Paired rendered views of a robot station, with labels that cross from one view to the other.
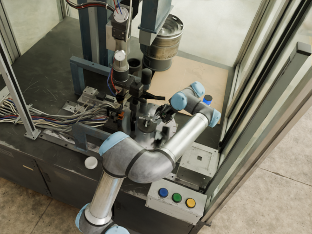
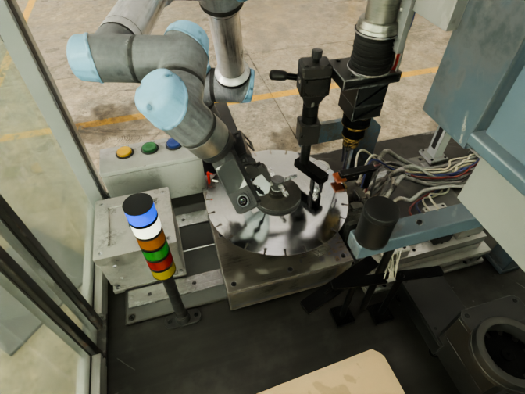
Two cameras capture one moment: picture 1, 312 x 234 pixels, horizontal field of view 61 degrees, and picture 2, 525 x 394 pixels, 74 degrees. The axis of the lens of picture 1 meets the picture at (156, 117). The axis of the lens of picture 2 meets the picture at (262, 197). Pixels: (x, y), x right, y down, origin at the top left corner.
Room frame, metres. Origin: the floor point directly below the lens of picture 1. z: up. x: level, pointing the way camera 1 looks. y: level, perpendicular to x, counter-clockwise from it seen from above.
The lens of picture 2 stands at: (1.39, -0.24, 1.55)
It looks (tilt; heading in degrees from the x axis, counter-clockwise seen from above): 47 degrees down; 153
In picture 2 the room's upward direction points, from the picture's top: straight up
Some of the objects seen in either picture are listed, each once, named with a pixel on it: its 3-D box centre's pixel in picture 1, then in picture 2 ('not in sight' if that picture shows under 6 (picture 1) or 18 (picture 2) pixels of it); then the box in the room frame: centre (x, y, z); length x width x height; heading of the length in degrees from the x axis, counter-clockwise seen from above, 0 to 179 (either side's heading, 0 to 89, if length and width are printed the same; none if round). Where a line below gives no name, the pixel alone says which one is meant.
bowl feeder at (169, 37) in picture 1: (159, 44); not in sight; (1.70, 0.08, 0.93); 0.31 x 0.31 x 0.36
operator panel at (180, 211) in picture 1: (174, 201); (155, 170); (0.55, -0.18, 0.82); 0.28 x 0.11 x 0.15; 79
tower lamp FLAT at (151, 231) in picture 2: not in sight; (145, 223); (0.99, -0.25, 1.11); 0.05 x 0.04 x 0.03; 169
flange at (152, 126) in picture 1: (147, 123); (276, 191); (0.91, 0.04, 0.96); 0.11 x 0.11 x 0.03
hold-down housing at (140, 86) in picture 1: (135, 95); (311, 100); (0.89, 0.12, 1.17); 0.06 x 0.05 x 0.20; 70
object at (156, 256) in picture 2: not in sight; (154, 246); (0.99, -0.25, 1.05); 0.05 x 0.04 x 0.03; 169
